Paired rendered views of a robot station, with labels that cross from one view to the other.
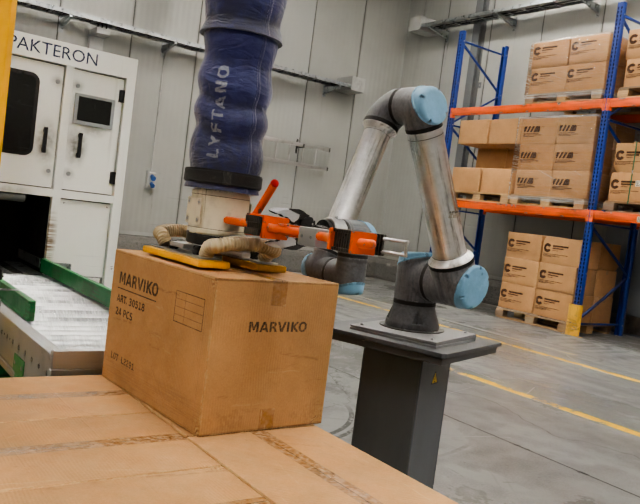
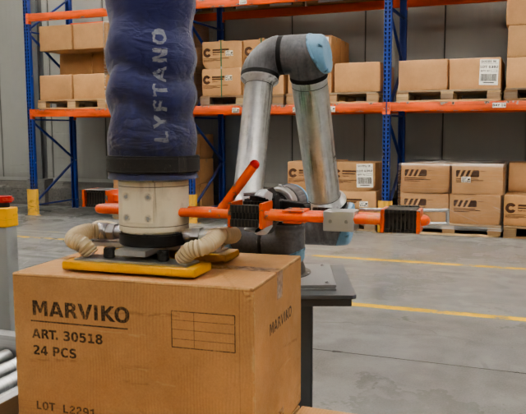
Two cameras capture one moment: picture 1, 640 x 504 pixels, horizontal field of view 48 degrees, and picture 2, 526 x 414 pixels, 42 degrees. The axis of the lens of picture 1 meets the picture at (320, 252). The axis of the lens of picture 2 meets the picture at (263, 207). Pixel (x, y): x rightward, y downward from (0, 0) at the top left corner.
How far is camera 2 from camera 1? 1.14 m
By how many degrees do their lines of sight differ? 33
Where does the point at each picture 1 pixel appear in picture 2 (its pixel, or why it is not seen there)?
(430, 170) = (320, 119)
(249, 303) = (268, 305)
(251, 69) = (185, 31)
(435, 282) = (316, 226)
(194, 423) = not seen: outside the picture
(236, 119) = (182, 93)
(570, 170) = not seen: hidden behind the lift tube
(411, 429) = (310, 371)
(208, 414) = not seen: outside the picture
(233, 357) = (265, 369)
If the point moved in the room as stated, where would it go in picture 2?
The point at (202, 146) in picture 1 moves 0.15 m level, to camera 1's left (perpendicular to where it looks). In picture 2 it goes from (145, 130) to (80, 131)
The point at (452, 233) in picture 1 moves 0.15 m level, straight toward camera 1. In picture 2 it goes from (334, 177) to (358, 180)
